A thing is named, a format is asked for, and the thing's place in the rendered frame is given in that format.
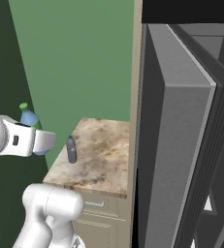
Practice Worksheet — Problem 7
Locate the beige tall side panel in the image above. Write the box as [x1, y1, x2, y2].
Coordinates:
[128, 0, 144, 248]

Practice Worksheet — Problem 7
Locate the beige drawer front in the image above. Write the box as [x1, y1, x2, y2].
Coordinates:
[80, 189, 129, 219]

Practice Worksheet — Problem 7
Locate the beige cupboard door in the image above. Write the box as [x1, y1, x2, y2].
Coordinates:
[72, 216, 129, 248]

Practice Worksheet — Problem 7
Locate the blue bottle with green cap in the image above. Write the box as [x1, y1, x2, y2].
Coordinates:
[18, 102, 50, 157]

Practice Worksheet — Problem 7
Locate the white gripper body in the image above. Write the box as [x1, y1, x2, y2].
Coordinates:
[33, 129, 58, 154]

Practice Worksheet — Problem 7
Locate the grey-blue water bottle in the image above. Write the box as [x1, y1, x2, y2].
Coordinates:
[66, 135, 79, 165]

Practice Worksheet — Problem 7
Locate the black cabinet panel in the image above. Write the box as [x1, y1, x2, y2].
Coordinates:
[142, 0, 224, 24]

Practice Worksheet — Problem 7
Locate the silver drawer handle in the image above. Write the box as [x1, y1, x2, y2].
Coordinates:
[83, 201, 106, 208]

